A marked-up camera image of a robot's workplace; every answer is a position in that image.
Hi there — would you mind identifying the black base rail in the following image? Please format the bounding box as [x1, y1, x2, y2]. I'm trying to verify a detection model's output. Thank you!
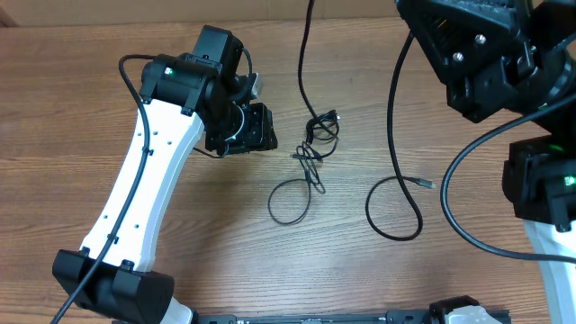
[192, 295, 513, 324]

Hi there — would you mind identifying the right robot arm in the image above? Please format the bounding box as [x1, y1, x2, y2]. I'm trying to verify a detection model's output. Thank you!
[397, 0, 575, 323]

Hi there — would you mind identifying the small black cable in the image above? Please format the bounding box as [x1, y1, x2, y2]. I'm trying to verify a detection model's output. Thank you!
[290, 110, 342, 163]

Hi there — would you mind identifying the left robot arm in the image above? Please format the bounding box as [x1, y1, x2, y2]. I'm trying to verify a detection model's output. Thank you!
[52, 25, 277, 323]

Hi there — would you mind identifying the thin black cable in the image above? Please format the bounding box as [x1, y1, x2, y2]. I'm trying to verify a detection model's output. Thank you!
[267, 0, 329, 226]

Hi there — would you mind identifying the thick black usb cable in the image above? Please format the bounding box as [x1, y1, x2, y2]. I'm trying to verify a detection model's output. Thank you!
[364, 31, 437, 242]

